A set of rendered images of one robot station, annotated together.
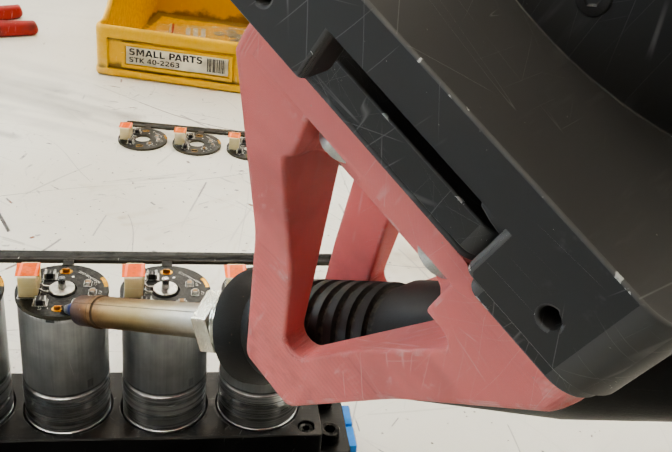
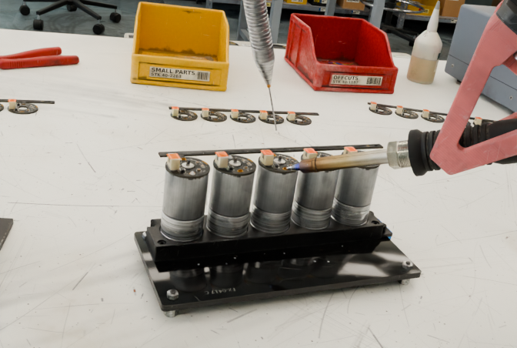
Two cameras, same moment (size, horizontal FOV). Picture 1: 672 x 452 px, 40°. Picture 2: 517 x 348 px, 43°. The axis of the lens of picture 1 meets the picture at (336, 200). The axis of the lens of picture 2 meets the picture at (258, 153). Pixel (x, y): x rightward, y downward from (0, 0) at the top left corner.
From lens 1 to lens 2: 21 cm
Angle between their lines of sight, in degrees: 14
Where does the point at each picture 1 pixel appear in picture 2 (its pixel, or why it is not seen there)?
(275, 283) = (460, 121)
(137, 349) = (314, 187)
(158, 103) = (176, 97)
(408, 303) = (504, 125)
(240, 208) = (258, 145)
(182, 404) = (328, 214)
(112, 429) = (296, 229)
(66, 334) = (289, 180)
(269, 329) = (449, 142)
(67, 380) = (285, 204)
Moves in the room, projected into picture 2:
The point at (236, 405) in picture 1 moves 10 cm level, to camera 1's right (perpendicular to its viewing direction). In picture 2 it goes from (348, 214) to (490, 216)
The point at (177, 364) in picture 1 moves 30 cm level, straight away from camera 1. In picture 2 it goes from (330, 193) to (189, 49)
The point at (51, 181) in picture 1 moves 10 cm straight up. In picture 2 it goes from (153, 138) to (161, 20)
